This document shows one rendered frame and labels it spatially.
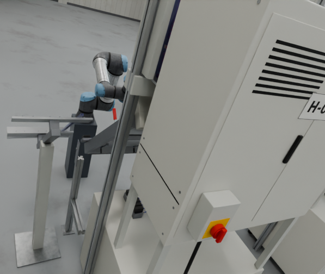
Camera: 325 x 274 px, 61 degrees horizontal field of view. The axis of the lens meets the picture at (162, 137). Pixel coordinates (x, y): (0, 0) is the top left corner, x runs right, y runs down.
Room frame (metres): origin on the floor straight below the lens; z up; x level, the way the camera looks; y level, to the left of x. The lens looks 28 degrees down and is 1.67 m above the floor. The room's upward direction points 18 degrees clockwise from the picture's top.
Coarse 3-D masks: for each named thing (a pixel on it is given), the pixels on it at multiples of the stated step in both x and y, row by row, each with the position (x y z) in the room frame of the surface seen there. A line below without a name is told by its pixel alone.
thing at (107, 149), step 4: (96, 148) 1.40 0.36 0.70; (104, 148) 1.42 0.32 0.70; (108, 148) 1.44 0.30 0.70; (128, 148) 1.51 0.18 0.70; (132, 148) 1.53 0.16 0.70; (136, 148) 1.54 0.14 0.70; (92, 152) 1.37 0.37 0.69; (96, 152) 1.38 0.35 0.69; (100, 152) 1.40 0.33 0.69; (104, 152) 1.41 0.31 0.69; (108, 152) 1.42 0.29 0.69; (128, 152) 1.51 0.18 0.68; (132, 152) 1.52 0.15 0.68
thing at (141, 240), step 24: (96, 192) 1.12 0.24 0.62; (120, 192) 1.18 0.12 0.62; (120, 216) 1.01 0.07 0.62; (144, 216) 1.07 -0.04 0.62; (144, 240) 0.92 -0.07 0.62; (192, 240) 1.01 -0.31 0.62; (240, 240) 1.12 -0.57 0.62; (96, 264) 0.91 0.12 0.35; (120, 264) 0.76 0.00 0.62; (144, 264) 0.80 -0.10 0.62; (168, 264) 0.83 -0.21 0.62; (192, 264) 0.87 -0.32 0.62; (216, 264) 0.92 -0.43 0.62; (240, 264) 0.96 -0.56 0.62
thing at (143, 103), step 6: (144, 96) 1.00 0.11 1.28; (138, 102) 0.97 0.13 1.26; (144, 102) 0.98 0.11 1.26; (150, 102) 1.00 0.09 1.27; (138, 108) 0.95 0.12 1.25; (144, 108) 0.97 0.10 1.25; (138, 114) 0.94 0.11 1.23; (144, 114) 0.95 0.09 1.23; (138, 120) 0.93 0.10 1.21; (144, 120) 0.94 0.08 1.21; (138, 126) 0.92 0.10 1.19
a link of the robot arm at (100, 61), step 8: (96, 56) 1.78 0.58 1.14; (104, 56) 1.80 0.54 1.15; (96, 64) 1.71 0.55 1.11; (104, 64) 1.72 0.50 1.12; (96, 72) 1.63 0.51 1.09; (104, 72) 1.62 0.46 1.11; (104, 80) 1.53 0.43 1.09; (96, 88) 1.45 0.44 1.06; (104, 88) 1.46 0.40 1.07; (112, 88) 1.49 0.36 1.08; (104, 96) 1.46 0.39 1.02; (112, 96) 1.48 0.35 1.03
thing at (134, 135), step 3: (135, 120) 1.00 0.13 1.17; (132, 129) 1.13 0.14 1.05; (135, 129) 1.14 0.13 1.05; (132, 132) 1.18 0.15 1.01; (135, 132) 1.19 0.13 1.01; (138, 132) 1.20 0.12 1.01; (141, 132) 1.21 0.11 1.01; (129, 135) 1.07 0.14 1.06; (132, 135) 1.07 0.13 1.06; (135, 135) 1.08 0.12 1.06; (138, 135) 1.09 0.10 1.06; (141, 135) 1.10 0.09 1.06; (129, 138) 1.12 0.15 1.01; (132, 138) 1.13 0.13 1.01; (135, 138) 1.13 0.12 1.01; (138, 138) 1.14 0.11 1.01
